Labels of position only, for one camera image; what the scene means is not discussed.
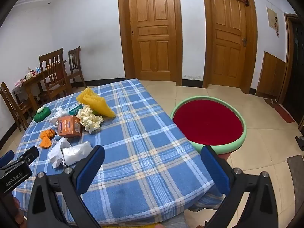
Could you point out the dark doorway frame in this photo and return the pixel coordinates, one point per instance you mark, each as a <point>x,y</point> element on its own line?
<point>291,96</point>

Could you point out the right wooden door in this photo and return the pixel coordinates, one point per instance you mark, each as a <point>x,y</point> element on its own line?
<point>231,43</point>

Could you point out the orange cardboard box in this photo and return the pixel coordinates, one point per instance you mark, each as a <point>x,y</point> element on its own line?
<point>69,126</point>

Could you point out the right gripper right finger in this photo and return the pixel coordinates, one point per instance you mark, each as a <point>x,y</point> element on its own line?
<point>260,209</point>

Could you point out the white plastic bag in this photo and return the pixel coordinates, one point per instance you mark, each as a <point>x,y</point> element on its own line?
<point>74,154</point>

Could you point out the blue plaid tablecloth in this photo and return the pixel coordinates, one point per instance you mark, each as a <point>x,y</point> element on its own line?
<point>151,172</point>

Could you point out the wooden chair front left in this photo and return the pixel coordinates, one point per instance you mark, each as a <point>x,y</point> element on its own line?
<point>17,111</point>

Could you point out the wooden chair near table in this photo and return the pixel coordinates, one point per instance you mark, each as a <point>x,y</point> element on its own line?
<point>54,74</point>

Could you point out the white tissue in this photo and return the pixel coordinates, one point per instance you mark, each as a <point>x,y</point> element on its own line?
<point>56,155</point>

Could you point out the cream foam net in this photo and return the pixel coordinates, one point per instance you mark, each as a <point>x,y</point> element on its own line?
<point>88,119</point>

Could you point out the red green trash bin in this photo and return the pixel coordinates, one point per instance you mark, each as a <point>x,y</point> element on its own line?
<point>209,121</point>

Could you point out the wooden dining table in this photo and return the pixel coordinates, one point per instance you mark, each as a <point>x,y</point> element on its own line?
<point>36,79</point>

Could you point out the yellow foam net sleeve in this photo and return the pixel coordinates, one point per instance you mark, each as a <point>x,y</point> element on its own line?
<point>95,102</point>

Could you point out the wooden chair far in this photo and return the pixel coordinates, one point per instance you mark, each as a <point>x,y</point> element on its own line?
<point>75,67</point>

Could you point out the white teal medicine box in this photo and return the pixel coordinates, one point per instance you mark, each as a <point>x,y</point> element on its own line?
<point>73,110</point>

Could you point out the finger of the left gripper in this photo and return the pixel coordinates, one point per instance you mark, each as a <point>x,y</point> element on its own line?
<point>29,156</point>
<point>6,158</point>

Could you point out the grey floor mat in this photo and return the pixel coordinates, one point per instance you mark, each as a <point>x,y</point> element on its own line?
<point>295,164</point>

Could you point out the left wooden door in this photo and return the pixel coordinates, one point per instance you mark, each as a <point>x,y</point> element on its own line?
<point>151,39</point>

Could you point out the white paper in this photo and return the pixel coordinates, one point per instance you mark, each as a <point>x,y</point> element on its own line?
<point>58,114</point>

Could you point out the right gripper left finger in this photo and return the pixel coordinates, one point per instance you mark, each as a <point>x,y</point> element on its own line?
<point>44,209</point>

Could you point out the wooden door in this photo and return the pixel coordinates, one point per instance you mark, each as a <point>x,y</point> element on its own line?
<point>151,39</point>
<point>231,43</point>

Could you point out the green flower-shaped container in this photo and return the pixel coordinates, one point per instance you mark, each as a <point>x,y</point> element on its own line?
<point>41,114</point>

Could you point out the wall electrical box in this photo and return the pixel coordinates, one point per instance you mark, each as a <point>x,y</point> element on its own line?
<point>273,20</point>

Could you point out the person's left hand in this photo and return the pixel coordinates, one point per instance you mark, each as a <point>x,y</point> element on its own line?
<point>19,217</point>

